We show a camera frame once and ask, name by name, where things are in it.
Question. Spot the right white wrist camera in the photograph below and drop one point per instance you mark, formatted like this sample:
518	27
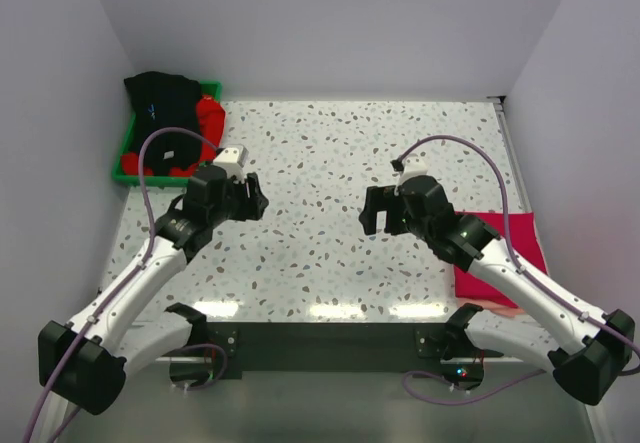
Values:
410	167

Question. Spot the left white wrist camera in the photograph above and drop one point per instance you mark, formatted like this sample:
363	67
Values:
232	160

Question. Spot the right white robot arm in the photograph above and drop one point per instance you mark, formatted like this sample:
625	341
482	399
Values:
585	348

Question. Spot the red t shirt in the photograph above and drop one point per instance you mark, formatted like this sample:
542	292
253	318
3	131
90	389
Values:
211	116

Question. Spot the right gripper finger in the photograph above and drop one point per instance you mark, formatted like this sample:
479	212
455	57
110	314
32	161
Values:
381	199
369	219

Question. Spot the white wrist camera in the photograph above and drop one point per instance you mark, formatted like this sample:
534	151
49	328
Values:
232	160
410	167

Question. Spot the folded magenta t shirt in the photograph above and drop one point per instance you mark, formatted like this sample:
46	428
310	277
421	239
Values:
469	289

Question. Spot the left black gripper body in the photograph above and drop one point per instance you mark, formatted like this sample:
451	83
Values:
245	199

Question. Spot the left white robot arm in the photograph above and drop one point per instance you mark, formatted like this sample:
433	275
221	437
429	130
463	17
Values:
78	360

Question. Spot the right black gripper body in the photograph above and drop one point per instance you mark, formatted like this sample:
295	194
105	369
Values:
391	211

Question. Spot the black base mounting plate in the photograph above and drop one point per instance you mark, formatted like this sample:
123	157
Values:
324	347

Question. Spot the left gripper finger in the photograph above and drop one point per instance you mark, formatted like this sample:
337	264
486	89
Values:
246	210
256	202

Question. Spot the green plastic tray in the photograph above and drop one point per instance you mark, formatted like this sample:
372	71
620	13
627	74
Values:
176	125

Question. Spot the black t shirt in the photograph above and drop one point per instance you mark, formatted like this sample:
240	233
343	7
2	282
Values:
163	103

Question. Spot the folded pink t shirt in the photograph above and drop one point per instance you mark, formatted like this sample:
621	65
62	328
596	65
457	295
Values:
499	309

